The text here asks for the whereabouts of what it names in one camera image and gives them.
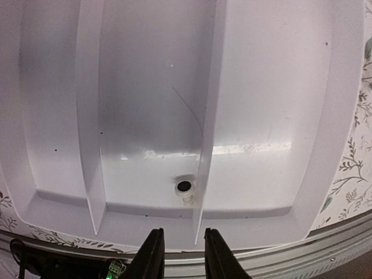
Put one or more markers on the floral patterned table mat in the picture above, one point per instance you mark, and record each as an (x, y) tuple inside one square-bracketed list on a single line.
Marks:
[(351, 145)]

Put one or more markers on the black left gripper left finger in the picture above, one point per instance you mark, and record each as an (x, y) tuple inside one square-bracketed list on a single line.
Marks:
[(149, 260)]

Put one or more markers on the white pawn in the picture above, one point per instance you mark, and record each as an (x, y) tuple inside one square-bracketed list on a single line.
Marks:
[(185, 188)]

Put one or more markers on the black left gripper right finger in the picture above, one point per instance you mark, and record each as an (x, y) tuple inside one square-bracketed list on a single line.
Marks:
[(220, 262)]

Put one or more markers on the aluminium front rail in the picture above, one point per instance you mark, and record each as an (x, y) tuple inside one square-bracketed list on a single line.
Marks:
[(325, 249)]

